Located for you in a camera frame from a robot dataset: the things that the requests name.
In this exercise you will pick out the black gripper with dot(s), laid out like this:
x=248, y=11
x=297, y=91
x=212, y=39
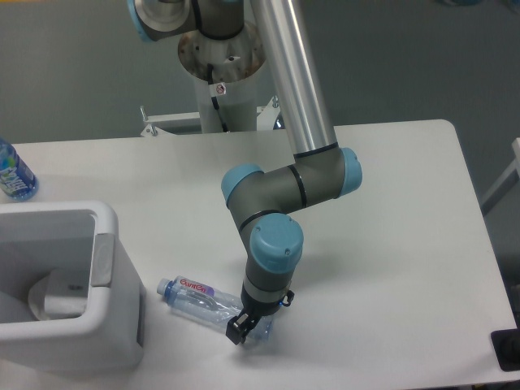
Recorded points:
x=256, y=304

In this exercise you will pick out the crushed clear Ganten bottle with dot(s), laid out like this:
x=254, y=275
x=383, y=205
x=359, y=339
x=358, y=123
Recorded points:
x=199, y=302

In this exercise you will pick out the white paper wrapper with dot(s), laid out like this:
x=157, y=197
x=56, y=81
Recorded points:
x=67, y=293

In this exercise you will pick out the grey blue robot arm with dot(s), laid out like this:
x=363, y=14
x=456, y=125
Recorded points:
x=262, y=201

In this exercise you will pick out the white plastic trash can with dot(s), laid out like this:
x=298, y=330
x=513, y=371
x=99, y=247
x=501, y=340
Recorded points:
x=38, y=237

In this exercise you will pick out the crumpled white tissue in bin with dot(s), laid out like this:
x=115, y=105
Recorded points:
x=36, y=299

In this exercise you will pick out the blue labelled water bottle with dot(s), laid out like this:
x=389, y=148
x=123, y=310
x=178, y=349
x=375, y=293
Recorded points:
x=18, y=181

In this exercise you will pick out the white furniture leg right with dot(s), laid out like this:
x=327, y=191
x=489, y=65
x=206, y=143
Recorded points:
x=503, y=184

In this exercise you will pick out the white metal base frame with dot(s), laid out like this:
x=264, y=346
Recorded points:
x=269, y=117

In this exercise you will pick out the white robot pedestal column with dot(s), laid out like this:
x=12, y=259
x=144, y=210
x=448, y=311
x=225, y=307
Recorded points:
x=224, y=74

